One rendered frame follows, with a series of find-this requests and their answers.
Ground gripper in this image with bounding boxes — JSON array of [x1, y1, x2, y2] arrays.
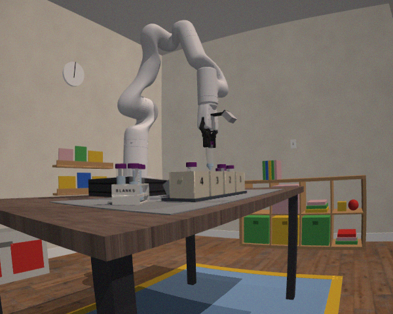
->
[[197, 103, 218, 148]]

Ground beige bucket adapter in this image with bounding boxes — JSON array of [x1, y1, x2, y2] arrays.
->
[[234, 171, 245, 192], [223, 171, 235, 194], [209, 171, 223, 196], [169, 171, 210, 199]]

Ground white tube rack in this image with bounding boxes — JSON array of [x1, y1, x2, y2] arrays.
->
[[111, 183, 149, 205]]

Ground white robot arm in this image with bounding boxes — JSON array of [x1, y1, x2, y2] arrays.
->
[[117, 20, 229, 179]]

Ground grey flat mat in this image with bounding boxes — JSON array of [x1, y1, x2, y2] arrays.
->
[[50, 189, 283, 215]]

